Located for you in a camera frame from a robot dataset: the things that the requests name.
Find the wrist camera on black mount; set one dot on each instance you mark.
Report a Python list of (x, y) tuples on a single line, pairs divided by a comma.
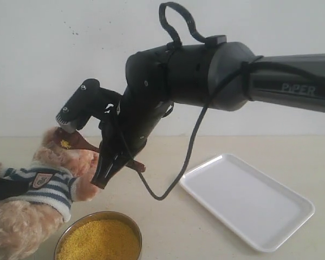
[(89, 100)]

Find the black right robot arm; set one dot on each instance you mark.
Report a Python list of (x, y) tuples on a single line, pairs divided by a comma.
[(224, 77)]

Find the metal bowl of yellow millet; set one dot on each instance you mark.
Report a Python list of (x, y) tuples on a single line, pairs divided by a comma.
[(101, 235)]

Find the white rectangular plastic tray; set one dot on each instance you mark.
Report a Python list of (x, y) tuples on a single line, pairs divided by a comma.
[(257, 208)]

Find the plush teddy bear striped sweater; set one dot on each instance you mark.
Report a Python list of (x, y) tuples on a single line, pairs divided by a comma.
[(56, 178)]

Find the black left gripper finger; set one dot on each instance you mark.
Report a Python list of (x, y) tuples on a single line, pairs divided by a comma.
[(12, 188)]

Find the dark brown wooden spoon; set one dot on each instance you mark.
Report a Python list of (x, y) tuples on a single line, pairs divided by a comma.
[(75, 141)]

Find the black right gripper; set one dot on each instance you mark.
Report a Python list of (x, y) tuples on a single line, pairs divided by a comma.
[(126, 122)]

